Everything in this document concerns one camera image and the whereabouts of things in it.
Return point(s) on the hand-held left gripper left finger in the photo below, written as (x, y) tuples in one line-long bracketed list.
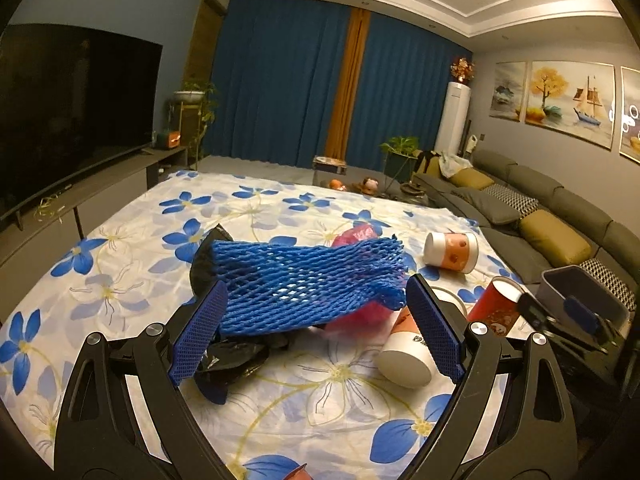
[(197, 340)]

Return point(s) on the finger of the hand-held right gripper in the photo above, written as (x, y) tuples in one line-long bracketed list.
[(582, 314), (550, 322)]

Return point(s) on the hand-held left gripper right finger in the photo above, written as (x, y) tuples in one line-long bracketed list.
[(435, 330)]

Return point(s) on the plain white paper cup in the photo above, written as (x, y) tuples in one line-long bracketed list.
[(452, 302)]

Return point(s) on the grey plastic bin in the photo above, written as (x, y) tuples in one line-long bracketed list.
[(555, 290)]

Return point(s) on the white paper cup orange print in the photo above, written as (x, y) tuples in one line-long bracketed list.
[(405, 355)]

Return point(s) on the black plastic bag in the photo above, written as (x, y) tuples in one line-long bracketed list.
[(235, 360)]

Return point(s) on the red paper cup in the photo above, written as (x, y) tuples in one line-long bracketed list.
[(492, 310)]

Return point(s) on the orange spotted paper cup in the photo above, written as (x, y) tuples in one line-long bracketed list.
[(455, 252)]

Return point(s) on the blue foam net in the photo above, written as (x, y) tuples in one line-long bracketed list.
[(300, 285)]

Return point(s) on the pink plastic bag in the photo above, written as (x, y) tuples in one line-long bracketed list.
[(357, 235)]

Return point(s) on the black white patterned cushion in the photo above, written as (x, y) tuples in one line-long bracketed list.
[(607, 275), (520, 202)]

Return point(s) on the yellow leather cushion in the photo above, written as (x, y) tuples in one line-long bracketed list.
[(555, 240)]

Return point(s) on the blue floral tablecloth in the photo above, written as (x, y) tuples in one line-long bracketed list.
[(150, 240)]

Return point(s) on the grey sofa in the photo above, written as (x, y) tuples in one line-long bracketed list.
[(550, 195)]

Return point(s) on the dark grey cushion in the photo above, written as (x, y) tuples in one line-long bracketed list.
[(487, 206)]

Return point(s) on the small yellow cushion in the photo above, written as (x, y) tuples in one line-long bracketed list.
[(470, 178)]

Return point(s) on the pig figurine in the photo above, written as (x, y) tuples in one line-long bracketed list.
[(371, 185)]

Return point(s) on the black garment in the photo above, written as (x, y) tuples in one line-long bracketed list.
[(425, 162)]

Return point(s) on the white cloth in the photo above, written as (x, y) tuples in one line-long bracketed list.
[(452, 162)]

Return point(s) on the green potted plant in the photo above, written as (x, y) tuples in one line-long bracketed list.
[(400, 160)]

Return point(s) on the grey television cabinet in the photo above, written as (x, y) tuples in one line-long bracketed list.
[(115, 185)]

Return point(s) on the small orange ornament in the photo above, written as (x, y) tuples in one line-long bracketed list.
[(336, 183)]

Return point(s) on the flat printed box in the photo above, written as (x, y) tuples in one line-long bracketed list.
[(330, 165)]

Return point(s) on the small orange lit device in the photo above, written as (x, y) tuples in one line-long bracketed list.
[(171, 140)]

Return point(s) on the purple framed painting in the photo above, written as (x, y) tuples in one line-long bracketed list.
[(631, 115)]

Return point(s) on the wide sailing ship painting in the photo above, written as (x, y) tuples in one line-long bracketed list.
[(570, 102)]

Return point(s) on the white standing air conditioner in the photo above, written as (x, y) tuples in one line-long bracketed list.
[(452, 115)]

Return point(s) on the small landscape painting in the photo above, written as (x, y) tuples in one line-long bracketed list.
[(509, 91)]

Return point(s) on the blue curtain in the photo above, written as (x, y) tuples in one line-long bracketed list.
[(410, 90), (275, 80)]

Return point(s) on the trailing plant white pot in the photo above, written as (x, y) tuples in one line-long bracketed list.
[(190, 96)]

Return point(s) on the black television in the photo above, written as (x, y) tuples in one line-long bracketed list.
[(65, 120)]

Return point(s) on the orange curtain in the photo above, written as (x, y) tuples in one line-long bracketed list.
[(350, 85)]

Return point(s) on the red gold flower ornament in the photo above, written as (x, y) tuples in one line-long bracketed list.
[(462, 69)]

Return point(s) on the white wall-mounted device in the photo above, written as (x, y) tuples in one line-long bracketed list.
[(471, 142)]

